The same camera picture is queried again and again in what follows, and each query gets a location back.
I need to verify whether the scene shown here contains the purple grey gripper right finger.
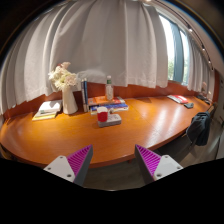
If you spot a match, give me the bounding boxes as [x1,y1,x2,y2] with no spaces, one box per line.
[135,145,182,184]

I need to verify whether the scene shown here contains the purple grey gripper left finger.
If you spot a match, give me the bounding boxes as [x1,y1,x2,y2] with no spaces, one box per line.
[44,145,93,186]

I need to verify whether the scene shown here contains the red white charger plug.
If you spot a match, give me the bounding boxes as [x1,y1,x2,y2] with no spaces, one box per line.
[97,106,108,122]

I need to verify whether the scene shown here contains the yellow book under open book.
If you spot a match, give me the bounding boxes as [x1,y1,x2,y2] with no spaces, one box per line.
[32,112,57,121]

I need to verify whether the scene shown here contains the white ceramic vase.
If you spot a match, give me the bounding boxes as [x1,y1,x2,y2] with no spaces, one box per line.
[62,87,78,115]

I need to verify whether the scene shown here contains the grey power strip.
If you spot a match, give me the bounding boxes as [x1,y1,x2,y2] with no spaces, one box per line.
[98,114,122,127]

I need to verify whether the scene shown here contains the open white book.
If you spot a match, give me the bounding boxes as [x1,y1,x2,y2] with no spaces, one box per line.
[39,100,62,113]

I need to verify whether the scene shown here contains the blue book in stack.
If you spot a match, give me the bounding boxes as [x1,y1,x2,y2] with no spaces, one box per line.
[89,103,129,114]

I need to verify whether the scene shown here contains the orange book on stack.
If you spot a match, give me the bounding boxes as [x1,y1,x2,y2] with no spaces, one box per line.
[88,96,124,106]

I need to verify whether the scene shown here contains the small dark notebook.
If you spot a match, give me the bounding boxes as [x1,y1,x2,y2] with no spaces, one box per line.
[184,103,194,109]

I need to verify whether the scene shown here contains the red magazine on table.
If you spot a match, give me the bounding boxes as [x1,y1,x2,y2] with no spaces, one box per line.
[168,95,188,104]

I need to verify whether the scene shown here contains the upright blue white books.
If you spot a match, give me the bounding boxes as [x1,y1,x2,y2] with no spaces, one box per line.
[81,78,89,112]

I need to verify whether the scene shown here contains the clear plastic water bottle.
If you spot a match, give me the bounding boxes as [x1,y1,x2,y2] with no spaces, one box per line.
[105,76,114,101]

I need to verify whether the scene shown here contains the white pink flower bouquet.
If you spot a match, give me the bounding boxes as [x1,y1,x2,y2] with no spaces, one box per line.
[48,62,77,91]

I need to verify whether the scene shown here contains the white curtain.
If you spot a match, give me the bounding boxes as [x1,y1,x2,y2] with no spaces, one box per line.
[0,0,168,114]

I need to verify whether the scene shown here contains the window with dark frame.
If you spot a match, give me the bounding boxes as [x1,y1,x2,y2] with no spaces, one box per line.
[159,14,189,85]

